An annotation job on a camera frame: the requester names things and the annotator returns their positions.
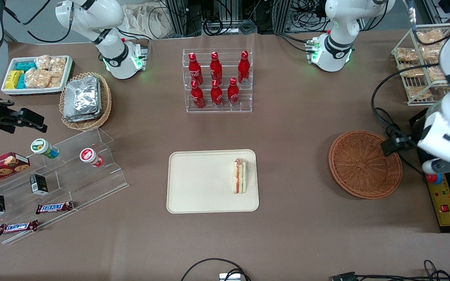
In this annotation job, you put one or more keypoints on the red emergency stop button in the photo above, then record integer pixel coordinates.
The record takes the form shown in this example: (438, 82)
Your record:
(435, 180)

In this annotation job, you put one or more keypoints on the black machine with yellow panel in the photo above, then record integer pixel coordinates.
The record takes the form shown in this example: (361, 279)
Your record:
(449, 218)

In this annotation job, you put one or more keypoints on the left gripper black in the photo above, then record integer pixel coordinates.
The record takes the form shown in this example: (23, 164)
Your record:
(411, 139)

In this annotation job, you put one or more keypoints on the cream cloth bag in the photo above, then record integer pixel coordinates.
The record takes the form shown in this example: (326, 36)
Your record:
(150, 19)

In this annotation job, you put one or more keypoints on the aluminium frame rack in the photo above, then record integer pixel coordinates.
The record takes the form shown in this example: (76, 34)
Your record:
(178, 15)

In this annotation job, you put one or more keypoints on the teal snack packet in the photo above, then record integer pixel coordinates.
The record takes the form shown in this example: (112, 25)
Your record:
(25, 66)
(21, 82)

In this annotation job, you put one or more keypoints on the foil wrapped pack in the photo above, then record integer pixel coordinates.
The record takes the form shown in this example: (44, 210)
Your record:
(80, 97)
(82, 119)

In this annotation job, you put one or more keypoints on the red cola bottle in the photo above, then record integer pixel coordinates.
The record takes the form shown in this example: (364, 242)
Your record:
(195, 70)
(216, 70)
(233, 93)
(197, 97)
(243, 70)
(216, 95)

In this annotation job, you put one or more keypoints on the clear acrylic stepped display stand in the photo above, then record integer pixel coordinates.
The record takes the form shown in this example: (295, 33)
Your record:
(92, 183)

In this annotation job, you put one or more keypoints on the red strawberry yogurt cup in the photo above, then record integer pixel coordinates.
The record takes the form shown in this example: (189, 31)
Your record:
(87, 155)

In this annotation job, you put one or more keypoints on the yellow snack packet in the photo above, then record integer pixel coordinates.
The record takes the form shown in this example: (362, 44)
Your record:
(13, 79)

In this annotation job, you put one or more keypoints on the cream plastic serving tray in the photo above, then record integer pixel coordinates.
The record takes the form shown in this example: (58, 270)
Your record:
(205, 183)

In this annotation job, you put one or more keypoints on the layered sandwich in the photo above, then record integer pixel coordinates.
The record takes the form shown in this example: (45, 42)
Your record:
(240, 177)

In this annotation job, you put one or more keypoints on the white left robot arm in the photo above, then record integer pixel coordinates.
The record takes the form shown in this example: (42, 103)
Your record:
(338, 43)

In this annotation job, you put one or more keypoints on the Snickers chocolate bar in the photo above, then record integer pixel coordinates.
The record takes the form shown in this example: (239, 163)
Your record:
(54, 207)
(17, 227)

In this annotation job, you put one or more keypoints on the white rectangular snack bin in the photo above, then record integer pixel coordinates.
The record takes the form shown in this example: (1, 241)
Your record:
(37, 91)

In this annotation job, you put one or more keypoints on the brown round wicker basket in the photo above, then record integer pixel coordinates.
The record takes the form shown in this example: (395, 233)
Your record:
(361, 168)

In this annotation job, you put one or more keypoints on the small grey device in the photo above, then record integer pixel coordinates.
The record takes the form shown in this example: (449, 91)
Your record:
(229, 277)

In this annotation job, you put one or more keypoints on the green sunflower lid cup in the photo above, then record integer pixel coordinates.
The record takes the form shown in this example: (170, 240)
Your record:
(39, 145)

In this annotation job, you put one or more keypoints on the light wicker basket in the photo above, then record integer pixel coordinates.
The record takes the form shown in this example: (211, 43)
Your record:
(107, 97)

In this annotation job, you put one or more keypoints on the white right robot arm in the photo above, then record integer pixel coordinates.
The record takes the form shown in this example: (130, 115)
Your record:
(92, 15)

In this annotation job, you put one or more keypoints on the clear acrylic bottle rack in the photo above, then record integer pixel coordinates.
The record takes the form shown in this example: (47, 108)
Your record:
(225, 109)

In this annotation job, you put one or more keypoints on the small red rocker switch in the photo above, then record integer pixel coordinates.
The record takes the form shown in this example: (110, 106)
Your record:
(444, 208)

